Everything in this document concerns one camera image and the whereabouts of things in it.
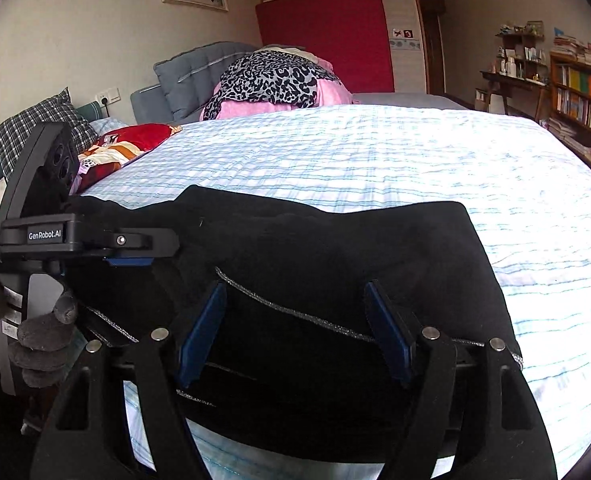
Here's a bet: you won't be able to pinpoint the black white plaid pillow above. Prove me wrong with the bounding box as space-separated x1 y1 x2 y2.
0 87 99 181

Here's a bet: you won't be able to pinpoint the red mattress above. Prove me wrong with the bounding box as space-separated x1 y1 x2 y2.
256 0 395 95

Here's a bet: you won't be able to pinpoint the red floral pillow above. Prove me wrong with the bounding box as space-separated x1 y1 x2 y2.
73 123 182 196

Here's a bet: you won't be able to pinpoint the small wooden desk shelf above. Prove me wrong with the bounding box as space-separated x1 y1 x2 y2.
495 22 546 78

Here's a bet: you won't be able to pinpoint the wooden bookshelf with books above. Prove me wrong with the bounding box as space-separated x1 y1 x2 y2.
548 52 591 183

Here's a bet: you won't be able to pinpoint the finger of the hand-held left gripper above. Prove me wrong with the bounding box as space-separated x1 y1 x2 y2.
83 227 181 267

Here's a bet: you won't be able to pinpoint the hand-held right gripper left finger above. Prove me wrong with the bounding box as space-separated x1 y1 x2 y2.
30 280 229 480

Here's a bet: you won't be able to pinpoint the bed with plaid sheet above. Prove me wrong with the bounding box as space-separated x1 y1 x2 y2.
76 102 591 480

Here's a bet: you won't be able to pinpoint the light blue pillow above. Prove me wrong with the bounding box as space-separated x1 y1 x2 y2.
88 117 129 136

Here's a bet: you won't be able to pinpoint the black pants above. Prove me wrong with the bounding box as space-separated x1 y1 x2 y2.
66 185 525 463

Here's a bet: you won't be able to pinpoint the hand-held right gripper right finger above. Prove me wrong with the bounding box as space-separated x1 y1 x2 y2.
364 280 563 480

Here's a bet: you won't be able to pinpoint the stack of books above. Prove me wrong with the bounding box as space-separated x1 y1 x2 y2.
553 27 591 73

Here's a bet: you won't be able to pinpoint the person's left hand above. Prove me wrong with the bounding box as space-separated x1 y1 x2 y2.
0 275 80 389

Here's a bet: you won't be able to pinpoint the grey padded headboard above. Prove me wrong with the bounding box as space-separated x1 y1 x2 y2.
130 41 261 126

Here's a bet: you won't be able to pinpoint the dark wooden door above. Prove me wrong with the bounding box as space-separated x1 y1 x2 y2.
418 0 449 96

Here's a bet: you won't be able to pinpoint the wooden desk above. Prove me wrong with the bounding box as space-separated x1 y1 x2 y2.
479 71 549 121

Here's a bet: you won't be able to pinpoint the leopard print blanket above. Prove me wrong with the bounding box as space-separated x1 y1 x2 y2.
203 50 343 121

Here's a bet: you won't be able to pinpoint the wooden wardrobe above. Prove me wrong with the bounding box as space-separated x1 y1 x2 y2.
254 0 423 96

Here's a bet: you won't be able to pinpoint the pink blanket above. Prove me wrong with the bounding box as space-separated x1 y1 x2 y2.
200 57 361 121

